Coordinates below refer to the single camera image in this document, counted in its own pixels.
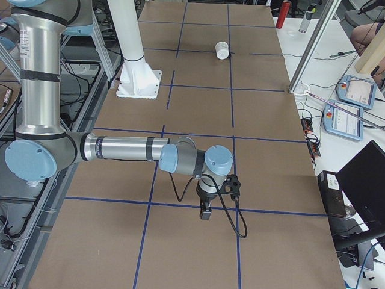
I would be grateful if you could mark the white smiley face mug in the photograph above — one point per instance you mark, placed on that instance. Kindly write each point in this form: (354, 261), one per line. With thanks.
(222, 50)

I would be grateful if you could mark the teach pendant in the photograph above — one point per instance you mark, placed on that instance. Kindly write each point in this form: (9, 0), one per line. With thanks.
(357, 91)
(342, 119)

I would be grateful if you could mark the near teach pendant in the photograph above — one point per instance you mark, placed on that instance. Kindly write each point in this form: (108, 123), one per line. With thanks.
(342, 119)

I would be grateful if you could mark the red bottle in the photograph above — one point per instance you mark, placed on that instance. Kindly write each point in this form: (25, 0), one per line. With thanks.
(283, 12)

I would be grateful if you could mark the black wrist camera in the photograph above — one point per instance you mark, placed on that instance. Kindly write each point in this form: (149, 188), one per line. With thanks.
(231, 186)

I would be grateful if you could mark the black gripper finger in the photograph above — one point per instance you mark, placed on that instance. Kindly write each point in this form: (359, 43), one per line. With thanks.
(205, 211)

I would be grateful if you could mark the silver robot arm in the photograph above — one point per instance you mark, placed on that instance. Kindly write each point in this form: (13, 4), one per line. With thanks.
(43, 147)

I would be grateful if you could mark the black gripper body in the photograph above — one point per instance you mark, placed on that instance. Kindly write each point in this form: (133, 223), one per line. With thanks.
(205, 197)

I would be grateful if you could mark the orange black power strip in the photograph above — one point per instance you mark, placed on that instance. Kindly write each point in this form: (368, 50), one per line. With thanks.
(313, 142)

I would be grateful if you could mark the aluminium frame post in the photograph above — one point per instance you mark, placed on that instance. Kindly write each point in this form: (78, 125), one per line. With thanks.
(321, 26)

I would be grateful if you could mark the black laptop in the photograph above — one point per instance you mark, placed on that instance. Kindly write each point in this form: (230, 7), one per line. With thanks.
(362, 181)

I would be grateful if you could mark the far teach pendant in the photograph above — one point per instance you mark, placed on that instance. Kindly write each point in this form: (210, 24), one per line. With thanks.
(357, 91)

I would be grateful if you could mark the grey water bottle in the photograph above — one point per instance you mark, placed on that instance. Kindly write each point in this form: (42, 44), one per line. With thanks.
(308, 15)

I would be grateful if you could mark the black box device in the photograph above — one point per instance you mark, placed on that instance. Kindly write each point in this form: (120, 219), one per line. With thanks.
(331, 194)

